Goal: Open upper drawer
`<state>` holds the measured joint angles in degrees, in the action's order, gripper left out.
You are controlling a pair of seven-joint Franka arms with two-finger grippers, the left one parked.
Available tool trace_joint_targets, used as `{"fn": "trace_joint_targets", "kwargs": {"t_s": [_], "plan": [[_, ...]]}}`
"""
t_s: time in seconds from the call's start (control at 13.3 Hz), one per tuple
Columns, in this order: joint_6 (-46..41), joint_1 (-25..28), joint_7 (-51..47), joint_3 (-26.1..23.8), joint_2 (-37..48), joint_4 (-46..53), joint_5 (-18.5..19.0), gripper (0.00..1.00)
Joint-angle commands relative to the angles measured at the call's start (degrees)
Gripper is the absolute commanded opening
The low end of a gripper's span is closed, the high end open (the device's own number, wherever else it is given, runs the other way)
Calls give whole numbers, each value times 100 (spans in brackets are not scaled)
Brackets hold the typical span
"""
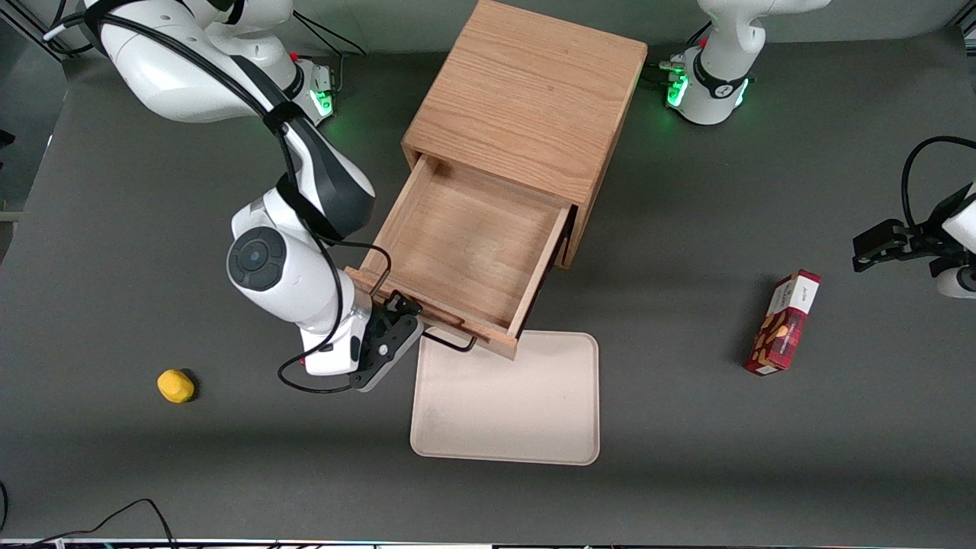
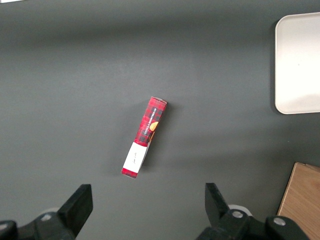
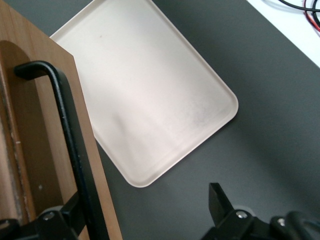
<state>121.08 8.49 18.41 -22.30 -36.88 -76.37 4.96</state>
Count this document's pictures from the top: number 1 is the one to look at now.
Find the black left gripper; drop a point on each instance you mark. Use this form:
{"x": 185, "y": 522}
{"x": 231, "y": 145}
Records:
{"x": 920, "y": 235}

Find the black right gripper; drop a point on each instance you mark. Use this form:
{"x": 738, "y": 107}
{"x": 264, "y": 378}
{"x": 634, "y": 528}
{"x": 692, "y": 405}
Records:
{"x": 383, "y": 326}

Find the wooden drawer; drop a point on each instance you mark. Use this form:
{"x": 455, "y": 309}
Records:
{"x": 465, "y": 244}

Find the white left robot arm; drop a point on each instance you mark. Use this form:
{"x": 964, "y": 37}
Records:
{"x": 713, "y": 99}

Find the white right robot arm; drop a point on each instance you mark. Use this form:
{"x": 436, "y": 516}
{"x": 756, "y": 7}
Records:
{"x": 168, "y": 84}

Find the wooden drawer cabinet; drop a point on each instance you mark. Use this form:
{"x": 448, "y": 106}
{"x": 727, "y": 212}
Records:
{"x": 526, "y": 99}

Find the red snack box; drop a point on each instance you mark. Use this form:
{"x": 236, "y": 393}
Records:
{"x": 785, "y": 324}

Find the cream plastic tray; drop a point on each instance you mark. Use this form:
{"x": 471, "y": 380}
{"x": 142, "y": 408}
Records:
{"x": 507, "y": 404}

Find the yellow lemon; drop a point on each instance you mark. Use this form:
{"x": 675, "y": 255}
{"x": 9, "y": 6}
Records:
{"x": 176, "y": 386}

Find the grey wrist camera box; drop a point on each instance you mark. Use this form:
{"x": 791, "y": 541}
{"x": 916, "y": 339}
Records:
{"x": 381, "y": 379}

